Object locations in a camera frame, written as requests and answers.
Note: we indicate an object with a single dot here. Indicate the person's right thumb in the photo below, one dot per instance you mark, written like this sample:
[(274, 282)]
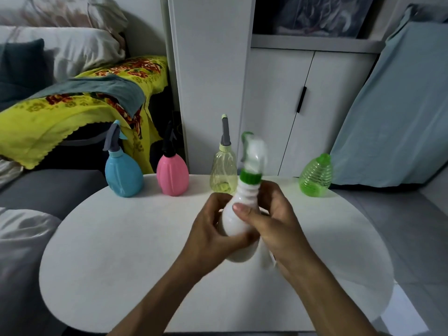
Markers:
[(245, 210)]

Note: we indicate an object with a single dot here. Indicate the yellow floral blanket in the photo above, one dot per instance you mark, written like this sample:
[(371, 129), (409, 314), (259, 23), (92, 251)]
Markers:
[(42, 118)]

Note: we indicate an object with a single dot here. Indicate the pink spray bottle black trigger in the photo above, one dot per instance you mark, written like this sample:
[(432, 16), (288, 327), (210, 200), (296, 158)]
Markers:
[(172, 176)]

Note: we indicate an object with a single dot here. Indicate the person's right forearm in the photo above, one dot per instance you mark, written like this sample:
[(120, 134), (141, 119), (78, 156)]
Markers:
[(325, 300)]

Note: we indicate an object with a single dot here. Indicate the person's left hand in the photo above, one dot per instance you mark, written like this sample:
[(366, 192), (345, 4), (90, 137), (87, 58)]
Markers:
[(201, 241)]

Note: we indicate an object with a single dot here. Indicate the clear green ribbed bottle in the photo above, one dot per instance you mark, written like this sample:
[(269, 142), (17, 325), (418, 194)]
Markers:
[(316, 178)]

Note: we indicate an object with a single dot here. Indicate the patterned beige pillow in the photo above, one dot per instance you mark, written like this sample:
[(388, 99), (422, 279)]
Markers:
[(70, 12)]

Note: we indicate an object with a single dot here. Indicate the white pillow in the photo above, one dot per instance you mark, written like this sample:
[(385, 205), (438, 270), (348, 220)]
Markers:
[(77, 48)]

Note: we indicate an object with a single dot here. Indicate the white spray bottle green collar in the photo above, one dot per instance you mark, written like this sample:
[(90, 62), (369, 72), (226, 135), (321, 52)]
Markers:
[(245, 195)]

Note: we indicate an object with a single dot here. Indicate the clear yellow spray bottle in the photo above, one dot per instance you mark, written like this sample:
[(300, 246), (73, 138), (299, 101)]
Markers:
[(223, 171)]

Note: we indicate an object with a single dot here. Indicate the person's left forearm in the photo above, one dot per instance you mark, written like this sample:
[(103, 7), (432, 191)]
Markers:
[(164, 300)]

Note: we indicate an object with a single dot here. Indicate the person's right hand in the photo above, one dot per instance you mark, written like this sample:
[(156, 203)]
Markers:
[(283, 230)]

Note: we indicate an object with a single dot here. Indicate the light grey cushion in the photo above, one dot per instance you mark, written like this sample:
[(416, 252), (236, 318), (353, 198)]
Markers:
[(21, 248)]

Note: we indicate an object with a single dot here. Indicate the light blue sheet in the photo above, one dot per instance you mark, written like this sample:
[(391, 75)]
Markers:
[(395, 108)]

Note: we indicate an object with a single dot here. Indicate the blue spray bottle grey trigger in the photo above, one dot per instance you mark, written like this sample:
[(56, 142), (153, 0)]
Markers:
[(122, 174)]

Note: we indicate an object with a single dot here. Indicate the white cabinet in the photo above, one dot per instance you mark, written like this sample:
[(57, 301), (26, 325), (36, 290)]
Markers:
[(280, 101)]

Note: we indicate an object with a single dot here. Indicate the dark grey cushion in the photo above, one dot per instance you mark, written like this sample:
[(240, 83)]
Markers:
[(21, 69)]

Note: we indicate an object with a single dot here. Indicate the person's left thumb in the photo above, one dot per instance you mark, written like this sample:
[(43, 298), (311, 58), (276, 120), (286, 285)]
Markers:
[(218, 202)]

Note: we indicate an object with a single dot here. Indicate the framed dark picture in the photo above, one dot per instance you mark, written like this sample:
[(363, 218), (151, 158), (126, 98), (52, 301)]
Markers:
[(315, 13)]

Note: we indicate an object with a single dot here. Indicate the grey-teal cloth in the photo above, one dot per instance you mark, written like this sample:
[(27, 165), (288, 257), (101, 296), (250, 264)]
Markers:
[(112, 89)]

